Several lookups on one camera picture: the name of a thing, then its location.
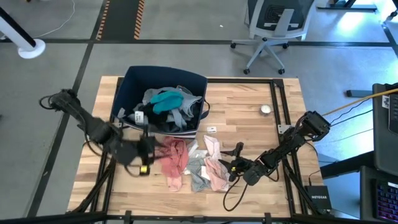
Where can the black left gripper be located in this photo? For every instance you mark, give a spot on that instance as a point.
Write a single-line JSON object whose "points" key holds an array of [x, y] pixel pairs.
{"points": [[136, 152]]}

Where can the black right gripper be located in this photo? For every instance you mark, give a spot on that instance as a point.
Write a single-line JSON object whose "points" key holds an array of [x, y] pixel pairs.
{"points": [[245, 166]]}

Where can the dusty pink garment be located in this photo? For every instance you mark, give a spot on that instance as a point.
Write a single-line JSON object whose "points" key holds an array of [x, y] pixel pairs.
{"points": [[174, 158]]}

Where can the pale pink garment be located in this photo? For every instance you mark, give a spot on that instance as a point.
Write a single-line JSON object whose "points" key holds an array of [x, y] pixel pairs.
{"points": [[217, 174]]}

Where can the dark grey garment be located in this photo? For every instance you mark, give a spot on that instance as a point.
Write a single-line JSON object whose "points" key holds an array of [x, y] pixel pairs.
{"points": [[174, 126]]}

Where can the white garment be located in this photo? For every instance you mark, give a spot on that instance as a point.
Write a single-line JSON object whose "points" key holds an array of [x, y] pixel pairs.
{"points": [[192, 149]]}

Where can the white paper hang tag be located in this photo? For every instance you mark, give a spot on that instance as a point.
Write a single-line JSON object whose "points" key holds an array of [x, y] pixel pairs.
{"points": [[205, 172]]}

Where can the black garment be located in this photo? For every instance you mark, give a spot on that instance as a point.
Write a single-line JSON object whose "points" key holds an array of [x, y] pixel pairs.
{"points": [[155, 116]]}

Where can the light grey garment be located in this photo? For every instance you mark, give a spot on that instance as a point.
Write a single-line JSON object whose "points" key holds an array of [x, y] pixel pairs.
{"points": [[197, 177]]}

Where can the teal garment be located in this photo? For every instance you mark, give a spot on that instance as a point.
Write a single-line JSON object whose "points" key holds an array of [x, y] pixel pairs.
{"points": [[166, 101]]}

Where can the pile of clothes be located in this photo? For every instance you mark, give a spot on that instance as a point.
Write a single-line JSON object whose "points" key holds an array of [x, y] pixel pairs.
{"points": [[189, 104]]}

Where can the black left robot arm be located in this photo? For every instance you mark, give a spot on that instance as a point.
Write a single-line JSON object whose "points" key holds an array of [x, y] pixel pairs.
{"points": [[93, 129]]}

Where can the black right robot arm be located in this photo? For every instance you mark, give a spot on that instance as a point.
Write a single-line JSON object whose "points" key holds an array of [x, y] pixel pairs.
{"points": [[286, 146]]}

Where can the small printed white label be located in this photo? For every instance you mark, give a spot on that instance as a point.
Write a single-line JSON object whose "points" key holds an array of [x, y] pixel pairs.
{"points": [[211, 129]]}

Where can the white printed garment tag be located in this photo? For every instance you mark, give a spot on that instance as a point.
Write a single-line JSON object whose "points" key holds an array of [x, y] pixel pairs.
{"points": [[139, 117]]}

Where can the small patterned bowl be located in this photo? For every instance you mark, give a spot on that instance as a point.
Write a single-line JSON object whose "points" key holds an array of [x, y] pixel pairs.
{"points": [[265, 109]]}

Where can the navy white striped fabric basket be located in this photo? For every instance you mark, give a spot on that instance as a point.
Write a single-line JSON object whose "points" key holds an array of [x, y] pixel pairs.
{"points": [[140, 81]]}

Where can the black desk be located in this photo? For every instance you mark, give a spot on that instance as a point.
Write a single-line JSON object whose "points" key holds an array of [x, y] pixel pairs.
{"points": [[367, 193]]}

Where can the grey office chair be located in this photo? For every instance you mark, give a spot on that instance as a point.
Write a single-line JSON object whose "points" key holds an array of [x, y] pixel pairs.
{"points": [[280, 18]]}

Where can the grey desk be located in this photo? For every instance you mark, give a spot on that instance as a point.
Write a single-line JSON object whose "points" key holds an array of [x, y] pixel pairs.
{"points": [[381, 140]]}

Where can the backlit colourful keyboard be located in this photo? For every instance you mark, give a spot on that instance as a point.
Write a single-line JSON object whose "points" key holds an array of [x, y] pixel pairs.
{"points": [[387, 202]]}

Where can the white pole with round base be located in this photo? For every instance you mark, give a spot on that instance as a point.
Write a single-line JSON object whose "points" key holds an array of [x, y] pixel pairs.
{"points": [[31, 48]]}

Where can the black keyboard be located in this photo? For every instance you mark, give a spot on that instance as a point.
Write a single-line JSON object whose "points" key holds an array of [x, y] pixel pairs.
{"points": [[393, 113]]}

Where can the black desk base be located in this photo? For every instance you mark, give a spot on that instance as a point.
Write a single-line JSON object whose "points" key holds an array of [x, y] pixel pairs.
{"points": [[345, 6]]}

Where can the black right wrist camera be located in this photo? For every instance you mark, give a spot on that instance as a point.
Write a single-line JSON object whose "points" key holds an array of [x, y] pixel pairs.
{"points": [[253, 179]]}

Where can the silver metal bracket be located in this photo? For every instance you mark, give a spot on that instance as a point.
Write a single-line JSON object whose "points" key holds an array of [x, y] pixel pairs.
{"points": [[283, 129]]}

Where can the black aluminium frame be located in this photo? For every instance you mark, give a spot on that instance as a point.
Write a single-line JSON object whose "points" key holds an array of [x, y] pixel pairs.
{"points": [[242, 81]]}

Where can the black network switch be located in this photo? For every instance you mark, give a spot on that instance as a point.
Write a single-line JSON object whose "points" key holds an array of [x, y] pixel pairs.
{"points": [[318, 197]]}

